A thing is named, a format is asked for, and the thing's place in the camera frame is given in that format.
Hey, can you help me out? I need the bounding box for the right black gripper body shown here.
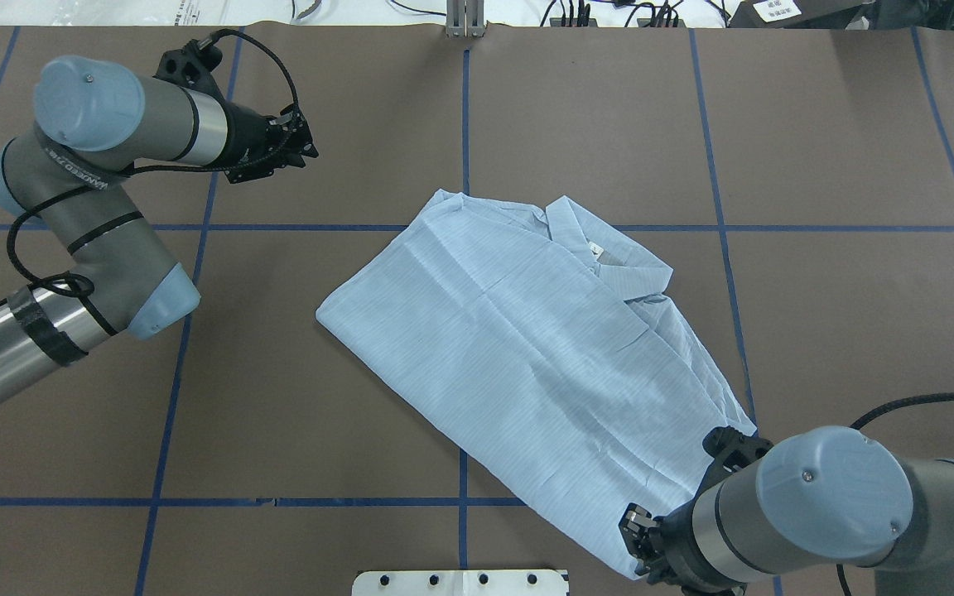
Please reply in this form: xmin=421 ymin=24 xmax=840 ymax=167
xmin=655 ymin=505 xmax=735 ymax=595

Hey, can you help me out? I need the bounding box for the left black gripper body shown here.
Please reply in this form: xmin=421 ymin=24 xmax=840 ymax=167
xmin=224 ymin=104 xmax=287 ymax=184

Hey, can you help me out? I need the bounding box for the light blue button shirt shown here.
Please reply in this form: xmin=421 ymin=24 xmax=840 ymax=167
xmin=316 ymin=191 xmax=756 ymax=579

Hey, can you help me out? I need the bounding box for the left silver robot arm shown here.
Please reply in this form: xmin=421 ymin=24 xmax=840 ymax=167
xmin=0 ymin=42 xmax=318 ymax=405

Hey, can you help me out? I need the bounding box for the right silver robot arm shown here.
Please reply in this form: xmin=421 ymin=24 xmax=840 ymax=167
xmin=619 ymin=425 xmax=954 ymax=595

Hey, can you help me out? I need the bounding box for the black power adapter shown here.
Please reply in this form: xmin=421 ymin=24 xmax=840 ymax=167
xmin=727 ymin=1 xmax=877 ymax=30

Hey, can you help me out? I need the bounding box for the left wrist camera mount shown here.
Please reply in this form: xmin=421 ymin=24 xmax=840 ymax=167
xmin=154 ymin=38 xmax=223 ymax=99

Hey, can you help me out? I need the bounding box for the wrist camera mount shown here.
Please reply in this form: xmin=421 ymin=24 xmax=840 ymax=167
xmin=697 ymin=426 xmax=773 ymax=495
xmin=154 ymin=38 xmax=223 ymax=99

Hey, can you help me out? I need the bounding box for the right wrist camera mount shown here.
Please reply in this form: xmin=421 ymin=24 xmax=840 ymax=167
xmin=697 ymin=426 xmax=773 ymax=495

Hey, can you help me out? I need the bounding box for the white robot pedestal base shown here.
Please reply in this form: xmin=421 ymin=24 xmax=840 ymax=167
xmin=351 ymin=569 xmax=571 ymax=595

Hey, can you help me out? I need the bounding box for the aluminium frame post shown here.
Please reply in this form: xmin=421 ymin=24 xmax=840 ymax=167
xmin=446 ymin=0 xmax=487 ymax=38

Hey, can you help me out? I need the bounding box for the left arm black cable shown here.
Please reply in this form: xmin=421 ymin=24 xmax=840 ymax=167
xmin=5 ymin=28 xmax=302 ymax=336

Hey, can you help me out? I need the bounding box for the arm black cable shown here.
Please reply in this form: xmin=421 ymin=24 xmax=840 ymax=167
xmin=5 ymin=28 xmax=302 ymax=336
xmin=835 ymin=392 xmax=954 ymax=596

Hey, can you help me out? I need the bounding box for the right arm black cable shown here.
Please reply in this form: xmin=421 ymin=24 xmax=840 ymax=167
xmin=835 ymin=392 xmax=954 ymax=596

